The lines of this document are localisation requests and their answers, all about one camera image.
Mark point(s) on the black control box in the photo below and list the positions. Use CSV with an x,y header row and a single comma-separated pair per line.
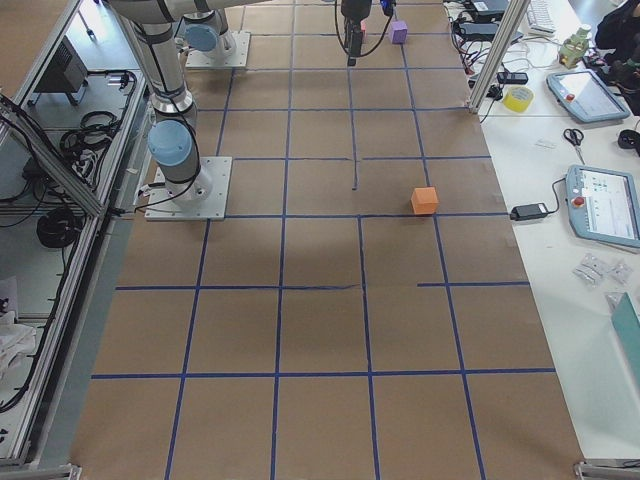
x,y
65,74

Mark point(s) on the black handled scissors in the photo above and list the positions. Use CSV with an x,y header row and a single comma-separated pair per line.
x,y
575,137

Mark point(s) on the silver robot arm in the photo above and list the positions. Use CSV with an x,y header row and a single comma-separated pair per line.
x,y
216,21
191,181

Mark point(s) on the purple foam cube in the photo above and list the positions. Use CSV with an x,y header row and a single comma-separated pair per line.
x,y
398,32

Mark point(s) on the yellow tape roll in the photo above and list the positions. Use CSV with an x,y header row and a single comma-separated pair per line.
x,y
518,98

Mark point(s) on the far teach pendant tablet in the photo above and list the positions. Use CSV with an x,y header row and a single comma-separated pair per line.
x,y
586,97

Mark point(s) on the white keyboard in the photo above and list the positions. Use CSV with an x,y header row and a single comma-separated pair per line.
x,y
538,18

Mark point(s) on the orange foam cube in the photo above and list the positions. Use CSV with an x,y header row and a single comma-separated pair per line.
x,y
424,200

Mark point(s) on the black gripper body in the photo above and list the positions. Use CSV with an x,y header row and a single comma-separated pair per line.
x,y
353,8

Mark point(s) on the teach pendant tablet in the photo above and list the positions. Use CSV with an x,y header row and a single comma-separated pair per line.
x,y
586,97
603,205

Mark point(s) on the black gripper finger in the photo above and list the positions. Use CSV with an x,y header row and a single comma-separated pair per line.
x,y
350,42
357,40

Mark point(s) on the green toy device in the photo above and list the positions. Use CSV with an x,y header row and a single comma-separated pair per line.
x,y
574,47

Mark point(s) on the aluminium frame post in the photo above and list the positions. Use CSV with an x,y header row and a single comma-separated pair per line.
x,y
512,18

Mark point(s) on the brown paper table mat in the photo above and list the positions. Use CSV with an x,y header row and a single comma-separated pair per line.
x,y
323,330

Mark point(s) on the teal board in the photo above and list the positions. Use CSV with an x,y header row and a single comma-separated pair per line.
x,y
626,325

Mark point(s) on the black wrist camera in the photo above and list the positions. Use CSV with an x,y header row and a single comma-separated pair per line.
x,y
388,7

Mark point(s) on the small plastic parts bags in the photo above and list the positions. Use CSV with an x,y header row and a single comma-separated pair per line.
x,y
593,271

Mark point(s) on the near teach pendant tablet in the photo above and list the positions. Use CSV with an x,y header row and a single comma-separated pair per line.
x,y
603,205

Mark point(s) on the crumpled white cloth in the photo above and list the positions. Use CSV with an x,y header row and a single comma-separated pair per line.
x,y
17,341

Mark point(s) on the black power adapter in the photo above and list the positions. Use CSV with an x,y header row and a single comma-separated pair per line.
x,y
528,212

